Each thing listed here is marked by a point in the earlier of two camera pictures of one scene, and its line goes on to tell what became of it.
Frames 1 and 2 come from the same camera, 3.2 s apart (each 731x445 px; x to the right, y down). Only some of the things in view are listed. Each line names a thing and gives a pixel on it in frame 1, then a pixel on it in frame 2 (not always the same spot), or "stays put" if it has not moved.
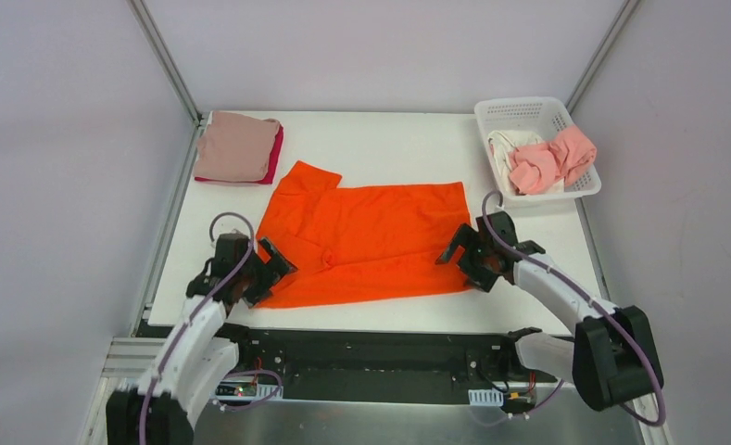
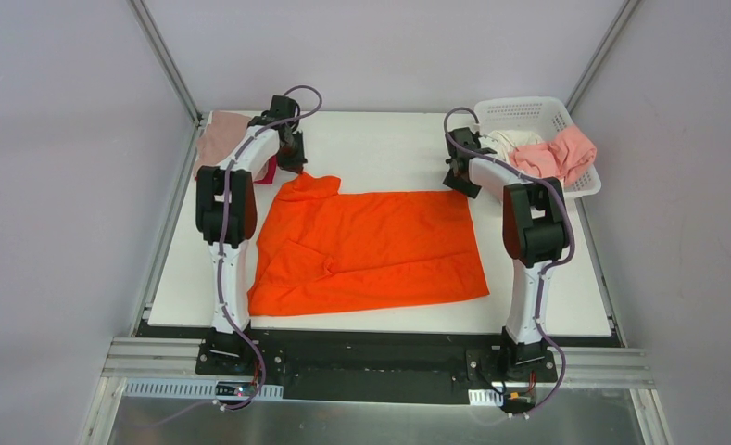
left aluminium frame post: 162,51 stays put
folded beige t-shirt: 235,146 stays put
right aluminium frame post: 602,54 stays put
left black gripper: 267,271 to 292,156
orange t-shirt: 363,243 stays put
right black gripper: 469,257 to 457,178
